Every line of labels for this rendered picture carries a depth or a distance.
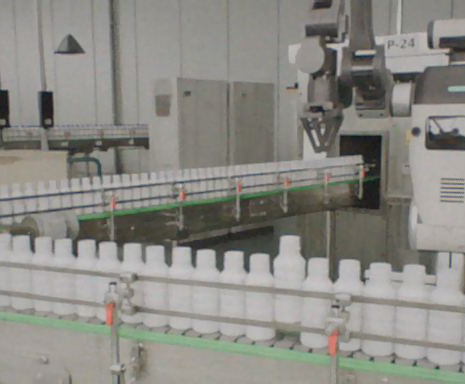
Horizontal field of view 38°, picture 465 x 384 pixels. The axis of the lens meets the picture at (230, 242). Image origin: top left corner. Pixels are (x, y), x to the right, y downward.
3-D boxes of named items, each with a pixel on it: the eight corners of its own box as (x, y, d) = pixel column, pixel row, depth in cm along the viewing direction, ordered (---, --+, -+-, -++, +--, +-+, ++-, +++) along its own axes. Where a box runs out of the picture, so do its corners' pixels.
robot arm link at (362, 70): (382, 68, 174) (361, 69, 176) (376, 44, 165) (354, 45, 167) (378, 99, 171) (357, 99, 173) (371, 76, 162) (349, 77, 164)
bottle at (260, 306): (269, 343, 129) (268, 259, 126) (240, 340, 132) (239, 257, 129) (279, 334, 135) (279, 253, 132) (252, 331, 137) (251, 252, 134)
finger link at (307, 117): (298, 154, 134) (299, 106, 132) (308, 152, 141) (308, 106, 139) (332, 154, 131) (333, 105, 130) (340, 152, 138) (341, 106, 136)
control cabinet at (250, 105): (245, 228, 901) (245, 82, 867) (275, 232, 869) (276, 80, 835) (203, 236, 841) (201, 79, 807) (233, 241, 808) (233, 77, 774)
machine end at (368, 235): (381, 263, 675) (388, 58, 640) (514, 283, 591) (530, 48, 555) (286, 294, 557) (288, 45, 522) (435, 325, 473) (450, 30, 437)
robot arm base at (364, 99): (386, 110, 177) (392, 71, 180) (381, 93, 170) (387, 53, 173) (353, 110, 180) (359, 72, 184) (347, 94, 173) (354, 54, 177)
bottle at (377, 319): (355, 354, 123) (358, 266, 120) (368, 345, 128) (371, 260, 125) (386, 360, 120) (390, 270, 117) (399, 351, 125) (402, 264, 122)
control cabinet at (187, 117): (199, 237, 835) (196, 79, 801) (229, 242, 802) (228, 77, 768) (149, 246, 774) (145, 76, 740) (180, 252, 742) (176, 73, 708)
